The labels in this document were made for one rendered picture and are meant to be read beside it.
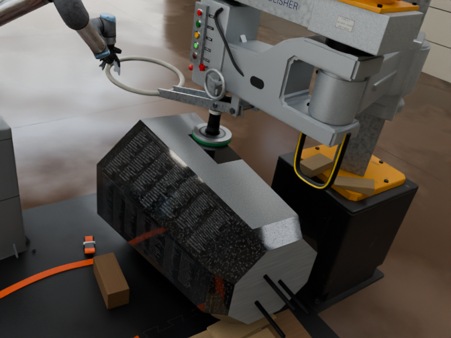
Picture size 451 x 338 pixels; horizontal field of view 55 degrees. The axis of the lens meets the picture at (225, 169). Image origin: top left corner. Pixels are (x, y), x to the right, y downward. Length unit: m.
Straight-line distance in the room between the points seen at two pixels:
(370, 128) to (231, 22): 0.93
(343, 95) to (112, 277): 1.57
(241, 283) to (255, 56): 0.96
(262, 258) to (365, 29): 0.94
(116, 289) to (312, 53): 1.57
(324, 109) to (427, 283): 1.87
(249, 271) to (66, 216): 1.66
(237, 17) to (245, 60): 0.21
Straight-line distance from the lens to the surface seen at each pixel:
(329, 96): 1.72
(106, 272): 2.56
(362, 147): 2.47
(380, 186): 2.52
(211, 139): 2.30
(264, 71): 1.90
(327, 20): 1.66
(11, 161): 2.53
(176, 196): 2.05
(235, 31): 2.07
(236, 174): 2.09
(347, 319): 2.80
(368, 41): 1.58
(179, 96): 2.44
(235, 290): 1.84
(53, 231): 3.03
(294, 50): 1.78
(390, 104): 2.33
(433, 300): 3.22
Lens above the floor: 1.98
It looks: 32 degrees down
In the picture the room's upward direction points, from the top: 10 degrees clockwise
